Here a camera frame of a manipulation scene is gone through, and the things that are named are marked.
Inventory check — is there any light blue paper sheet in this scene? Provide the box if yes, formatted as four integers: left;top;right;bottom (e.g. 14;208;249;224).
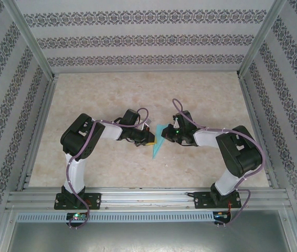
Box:
151;123;170;160

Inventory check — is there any grey metal sheet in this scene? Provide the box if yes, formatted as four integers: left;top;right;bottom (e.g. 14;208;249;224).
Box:
0;209;297;252

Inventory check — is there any small LED controller board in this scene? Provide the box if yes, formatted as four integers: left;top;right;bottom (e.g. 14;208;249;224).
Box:
66;212;90;222
213;211;232;222

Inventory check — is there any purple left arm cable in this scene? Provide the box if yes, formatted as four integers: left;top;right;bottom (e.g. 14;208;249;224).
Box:
67;107;150;230

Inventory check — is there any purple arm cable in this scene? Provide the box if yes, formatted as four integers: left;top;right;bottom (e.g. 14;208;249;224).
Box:
172;98;267;227
67;107;150;230

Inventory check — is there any aluminium mounting rail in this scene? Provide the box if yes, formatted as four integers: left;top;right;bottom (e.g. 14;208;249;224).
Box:
5;186;293;211

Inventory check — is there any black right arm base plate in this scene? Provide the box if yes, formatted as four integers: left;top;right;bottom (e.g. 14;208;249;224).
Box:
193;191;242;210

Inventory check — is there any grey slotted cable duct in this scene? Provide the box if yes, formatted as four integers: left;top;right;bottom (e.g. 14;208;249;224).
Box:
16;212;215;223

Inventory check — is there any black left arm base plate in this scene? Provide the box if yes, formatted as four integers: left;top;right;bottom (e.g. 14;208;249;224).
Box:
54;193;102;211

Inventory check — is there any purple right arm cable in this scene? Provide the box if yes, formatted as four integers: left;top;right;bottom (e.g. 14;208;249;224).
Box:
172;98;267;227

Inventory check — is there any aluminium frame post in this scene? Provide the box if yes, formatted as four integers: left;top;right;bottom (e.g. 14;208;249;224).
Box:
1;0;57;81
237;0;288;78

